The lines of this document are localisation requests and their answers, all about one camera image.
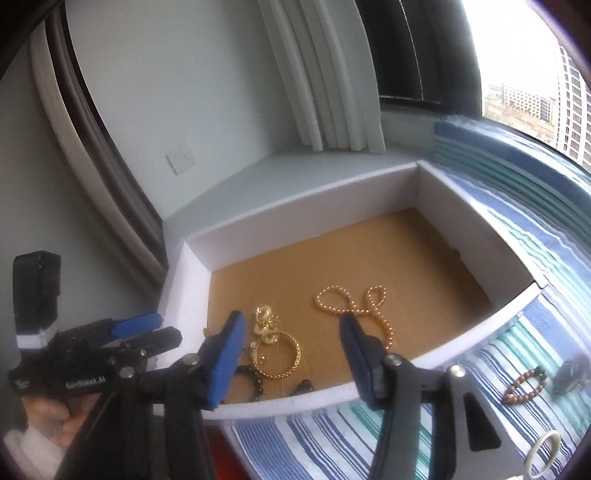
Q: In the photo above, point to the low brown building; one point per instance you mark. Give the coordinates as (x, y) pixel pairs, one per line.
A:
(528, 104)

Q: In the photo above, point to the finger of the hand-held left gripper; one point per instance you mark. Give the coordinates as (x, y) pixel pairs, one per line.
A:
(157, 341)
(138, 324)

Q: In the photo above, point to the white cardboard box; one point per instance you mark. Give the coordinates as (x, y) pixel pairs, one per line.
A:
(323, 249)

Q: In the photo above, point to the white wall socket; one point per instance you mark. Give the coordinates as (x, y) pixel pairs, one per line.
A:
(181, 160)

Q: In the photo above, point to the tall beige apartment building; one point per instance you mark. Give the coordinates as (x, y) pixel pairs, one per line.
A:
(575, 106)

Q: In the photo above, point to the person's left forearm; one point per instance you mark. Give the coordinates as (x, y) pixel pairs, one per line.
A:
(32, 450)

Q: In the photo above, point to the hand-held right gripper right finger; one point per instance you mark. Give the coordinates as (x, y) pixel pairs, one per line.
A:
(359, 364)

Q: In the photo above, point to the white curtain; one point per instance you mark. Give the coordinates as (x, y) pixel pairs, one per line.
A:
(323, 74)

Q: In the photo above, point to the red cloth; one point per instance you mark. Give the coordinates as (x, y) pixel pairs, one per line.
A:
(233, 454)

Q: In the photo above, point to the dark grey curtain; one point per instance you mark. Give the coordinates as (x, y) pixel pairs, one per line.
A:
(106, 147)

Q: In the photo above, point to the gold bangle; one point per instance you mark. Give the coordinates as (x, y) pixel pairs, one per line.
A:
(291, 357)

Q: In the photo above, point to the pale jade bangle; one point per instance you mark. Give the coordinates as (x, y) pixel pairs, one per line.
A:
(538, 454)

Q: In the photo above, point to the blue green striped blanket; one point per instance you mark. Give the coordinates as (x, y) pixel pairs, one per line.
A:
(323, 445)

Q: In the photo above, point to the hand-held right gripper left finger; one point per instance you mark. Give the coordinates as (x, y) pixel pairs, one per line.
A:
(228, 360)

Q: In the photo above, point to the person's left hand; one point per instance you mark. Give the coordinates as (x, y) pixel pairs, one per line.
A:
(51, 415)

